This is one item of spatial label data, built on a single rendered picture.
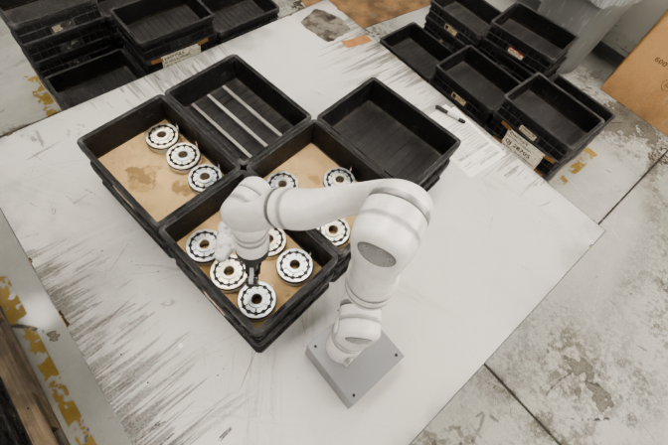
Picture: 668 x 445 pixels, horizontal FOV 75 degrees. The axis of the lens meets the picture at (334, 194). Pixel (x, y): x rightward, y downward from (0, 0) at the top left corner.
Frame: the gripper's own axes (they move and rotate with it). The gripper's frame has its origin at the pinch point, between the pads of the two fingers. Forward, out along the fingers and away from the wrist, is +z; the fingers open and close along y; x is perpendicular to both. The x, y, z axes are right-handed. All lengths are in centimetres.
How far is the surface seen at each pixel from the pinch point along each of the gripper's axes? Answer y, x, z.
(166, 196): 29.7, 29.5, 17.1
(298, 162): 44.8, -10.4, 17.0
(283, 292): 0.1, -7.2, 17.1
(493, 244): 23, -79, 30
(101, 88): 126, 90, 73
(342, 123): 63, -26, 17
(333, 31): 129, -25, 29
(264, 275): 4.9, -1.7, 17.1
